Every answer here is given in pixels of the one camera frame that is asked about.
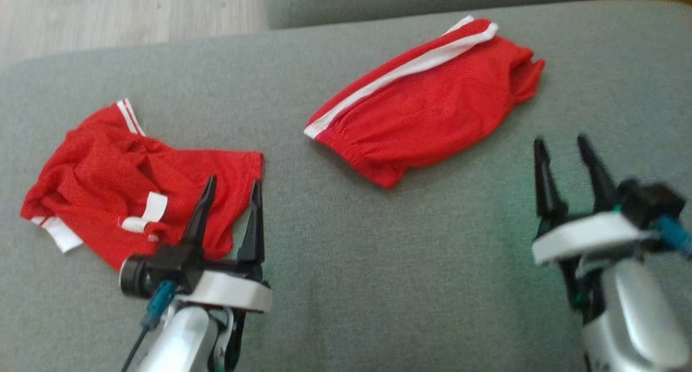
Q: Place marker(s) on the grey sofa back cushion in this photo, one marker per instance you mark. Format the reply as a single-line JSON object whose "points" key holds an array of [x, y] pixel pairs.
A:
{"points": [[421, 1]]}

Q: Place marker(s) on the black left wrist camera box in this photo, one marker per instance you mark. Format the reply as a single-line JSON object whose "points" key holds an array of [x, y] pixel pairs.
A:
{"points": [[173, 264]]}

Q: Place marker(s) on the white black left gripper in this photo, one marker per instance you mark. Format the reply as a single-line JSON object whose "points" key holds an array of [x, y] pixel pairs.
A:
{"points": [[238, 291]]}

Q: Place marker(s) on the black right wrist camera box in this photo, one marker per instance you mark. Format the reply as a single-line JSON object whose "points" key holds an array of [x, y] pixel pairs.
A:
{"points": [[649, 201]]}

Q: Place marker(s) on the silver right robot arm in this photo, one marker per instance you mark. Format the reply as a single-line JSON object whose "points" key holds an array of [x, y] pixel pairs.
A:
{"points": [[638, 318]]}

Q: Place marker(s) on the red basketball shorts white stripe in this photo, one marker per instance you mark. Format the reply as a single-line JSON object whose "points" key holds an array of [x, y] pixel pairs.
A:
{"points": [[432, 107]]}

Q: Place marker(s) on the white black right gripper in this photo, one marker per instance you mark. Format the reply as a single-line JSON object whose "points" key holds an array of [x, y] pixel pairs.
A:
{"points": [[589, 234]]}

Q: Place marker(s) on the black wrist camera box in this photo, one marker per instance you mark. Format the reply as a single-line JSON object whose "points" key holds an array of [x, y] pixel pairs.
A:
{"points": [[173, 264], [649, 201]]}

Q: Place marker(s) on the grey sofa seat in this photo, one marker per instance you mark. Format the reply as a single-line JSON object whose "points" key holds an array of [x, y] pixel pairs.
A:
{"points": [[378, 264]]}

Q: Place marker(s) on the red basketball jersey white trim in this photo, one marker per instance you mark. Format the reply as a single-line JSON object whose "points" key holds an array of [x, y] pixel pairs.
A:
{"points": [[108, 172]]}

